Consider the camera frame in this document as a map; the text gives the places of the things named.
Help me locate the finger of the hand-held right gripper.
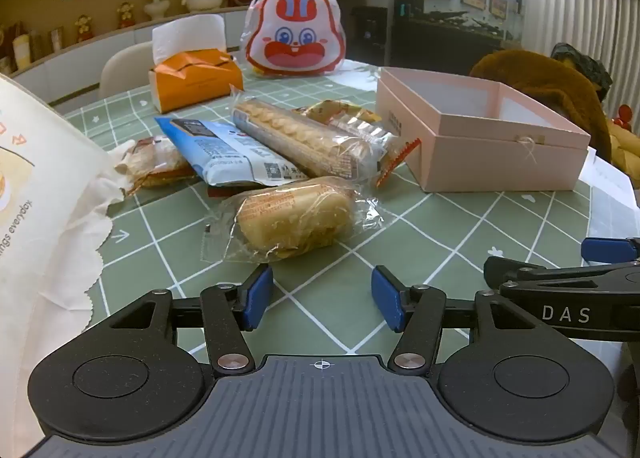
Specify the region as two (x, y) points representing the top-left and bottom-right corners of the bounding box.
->
(484, 255), (640, 296)
(581, 237), (640, 265)

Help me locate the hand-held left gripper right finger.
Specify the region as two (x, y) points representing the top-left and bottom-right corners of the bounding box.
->
(371, 265), (543, 373)

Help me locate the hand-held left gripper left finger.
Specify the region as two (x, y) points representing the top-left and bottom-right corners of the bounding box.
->
(107, 265), (275, 374)

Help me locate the bread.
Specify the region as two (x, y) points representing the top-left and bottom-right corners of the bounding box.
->
(200, 177), (386, 265)

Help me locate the pink cardboard box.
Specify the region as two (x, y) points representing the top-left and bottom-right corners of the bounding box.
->
(376, 66), (592, 193)

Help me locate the wafer packet with red ends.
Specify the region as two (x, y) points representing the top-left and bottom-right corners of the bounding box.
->
(327, 120), (422, 187)

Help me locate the blue white snack packet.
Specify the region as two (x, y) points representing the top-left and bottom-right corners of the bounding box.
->
(155, 117), (311, 187)

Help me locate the long cracker pack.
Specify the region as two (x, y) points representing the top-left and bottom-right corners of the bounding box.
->
(230, 88), (386, 179)

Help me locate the white paper sheet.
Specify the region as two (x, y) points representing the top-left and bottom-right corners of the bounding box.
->
(579, 145), (640, 239)

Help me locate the yellow plush toy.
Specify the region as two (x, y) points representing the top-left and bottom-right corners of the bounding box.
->
(606, 105), (640, 173)

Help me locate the brown cake in clear wrapper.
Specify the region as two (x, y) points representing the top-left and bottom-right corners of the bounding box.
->
(114, 134), (201, 196)

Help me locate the yellow snack packet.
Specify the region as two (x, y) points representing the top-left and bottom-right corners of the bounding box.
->
(295, 100), (381, 133)

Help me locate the dark patterned cloth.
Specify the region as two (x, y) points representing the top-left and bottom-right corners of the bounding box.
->
(551, 42), (614, 91)

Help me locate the orange tissue box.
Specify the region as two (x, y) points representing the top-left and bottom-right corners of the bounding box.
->
(148, 50), (245, 115)

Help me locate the white printed cloth bag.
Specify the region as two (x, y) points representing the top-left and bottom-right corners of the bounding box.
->
(0, 72), (126, 458)

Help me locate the grey pleated curtain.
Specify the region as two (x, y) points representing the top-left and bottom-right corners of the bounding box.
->
(520, 0), (640, 119)

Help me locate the white chair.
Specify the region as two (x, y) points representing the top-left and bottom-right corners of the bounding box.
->
(100, 42), (156, 99)

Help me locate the red white rabbit face bag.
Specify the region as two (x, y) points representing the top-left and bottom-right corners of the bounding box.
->
(241, 0), (346, 77)

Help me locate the black appliance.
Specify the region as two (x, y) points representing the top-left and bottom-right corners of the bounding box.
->
(350, 6), (390, 63)

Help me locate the black glass cabinet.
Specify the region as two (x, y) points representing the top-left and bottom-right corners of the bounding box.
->
(390, 0), (527, 69)

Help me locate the white tissue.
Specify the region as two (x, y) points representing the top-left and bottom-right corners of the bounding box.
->
(152, 14), (227, 63)

